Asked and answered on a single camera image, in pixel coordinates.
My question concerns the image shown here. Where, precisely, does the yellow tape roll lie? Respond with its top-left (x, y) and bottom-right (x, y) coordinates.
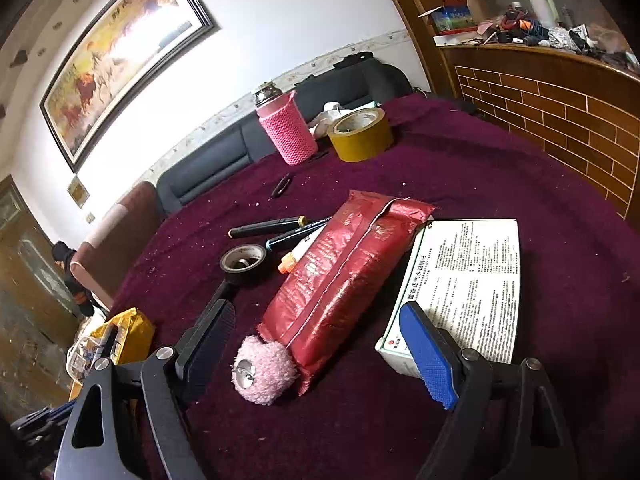
top-left (327, 107), bottom-right (394, 163)

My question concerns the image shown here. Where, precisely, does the clear plastic container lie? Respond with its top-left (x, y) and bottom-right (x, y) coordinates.
top-left (72, 324), bottom-right (123, 381)

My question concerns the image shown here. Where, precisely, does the open printed carton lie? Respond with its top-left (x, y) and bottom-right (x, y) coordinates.
top-left (417, 0), bottom-right (481, 37)

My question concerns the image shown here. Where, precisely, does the flat white box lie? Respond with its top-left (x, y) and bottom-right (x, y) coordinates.
top-left (432, 30), bottom-right (496, 48)

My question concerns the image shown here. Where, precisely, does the maroon tablecloth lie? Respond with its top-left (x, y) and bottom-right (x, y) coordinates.
top-left (107, 94), bottom-right (640, 480)

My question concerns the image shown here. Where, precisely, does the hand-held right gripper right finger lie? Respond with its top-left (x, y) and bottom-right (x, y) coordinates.
top-left (399, 302), bottom-right (581, 480)

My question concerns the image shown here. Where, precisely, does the wooden brick-pattern counter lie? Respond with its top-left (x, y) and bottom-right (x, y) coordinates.
top-left (440, 42), bottom-right (640, 221)

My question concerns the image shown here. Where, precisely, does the black bag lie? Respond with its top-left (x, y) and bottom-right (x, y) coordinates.
top-left (332, 51), bottom-right (373, 68)

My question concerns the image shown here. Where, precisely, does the black marker with white print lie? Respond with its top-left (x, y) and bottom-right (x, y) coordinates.
top-left (265, 216), bottom-right (333, 252)

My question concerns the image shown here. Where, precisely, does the black marker yellow cap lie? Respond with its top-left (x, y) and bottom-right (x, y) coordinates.
top-left (228, 215), bottom-right (307, 240)

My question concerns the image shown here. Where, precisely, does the red foil packet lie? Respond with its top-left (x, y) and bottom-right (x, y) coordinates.
top-left (256, 190), bottom-right (435, 395)

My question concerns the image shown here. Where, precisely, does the white green tumbler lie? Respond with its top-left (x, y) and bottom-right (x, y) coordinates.
top-left (521, 0), bottom-right (558, 28)

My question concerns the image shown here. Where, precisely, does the framed horse painting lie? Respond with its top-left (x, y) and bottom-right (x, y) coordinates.
top-left (39, 0), bottom-right (222, 173)

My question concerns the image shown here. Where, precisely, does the small yellow wall plaque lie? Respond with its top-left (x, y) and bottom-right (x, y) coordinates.
top-left (66, 175), bottom-right (90, 209)

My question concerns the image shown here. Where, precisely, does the white pen orange cap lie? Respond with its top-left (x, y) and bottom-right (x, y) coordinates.
top-left (279, 237), bottom-right (321, 275)

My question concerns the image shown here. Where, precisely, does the black leather sofa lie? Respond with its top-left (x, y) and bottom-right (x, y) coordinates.
top-left (156, 52), bottom-right (413, 218)

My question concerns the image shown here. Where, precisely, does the white medicine box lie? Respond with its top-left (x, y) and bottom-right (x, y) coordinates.
top-left (375, 218), bottom-right (521, 377)

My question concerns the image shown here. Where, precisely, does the yellow cardboard tray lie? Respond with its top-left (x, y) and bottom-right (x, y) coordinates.
top-left (70, 307), bottom-right (156, 401)

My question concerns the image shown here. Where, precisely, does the wooden partition frame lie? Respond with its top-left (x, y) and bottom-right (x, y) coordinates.
top-left (370, 0), bottom-right (463, 101)

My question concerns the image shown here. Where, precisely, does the bottle with pink knit sleeve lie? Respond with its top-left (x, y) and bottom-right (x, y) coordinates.
top-left (254, 81), bottom-right (319, 167)

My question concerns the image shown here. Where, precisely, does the pink fluffy ball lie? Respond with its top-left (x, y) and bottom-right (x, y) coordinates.
top-left (230, 335), bottom-right (299, 406)

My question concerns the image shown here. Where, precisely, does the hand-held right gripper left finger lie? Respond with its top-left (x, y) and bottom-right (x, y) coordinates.
top-left (55, 282), bottom-right (236, 480)

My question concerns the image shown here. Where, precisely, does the pile of cluttered items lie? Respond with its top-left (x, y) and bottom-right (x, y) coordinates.
top-left (477, 5), bottom-right (640, 68)

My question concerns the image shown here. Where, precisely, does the brown pink chair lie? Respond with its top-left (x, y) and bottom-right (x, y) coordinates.
top-left (70, 181), bottom-right (168, 311)

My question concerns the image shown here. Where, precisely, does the black tape roll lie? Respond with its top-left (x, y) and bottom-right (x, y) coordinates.
top-left (219, 243), bottom-right (273, 287)

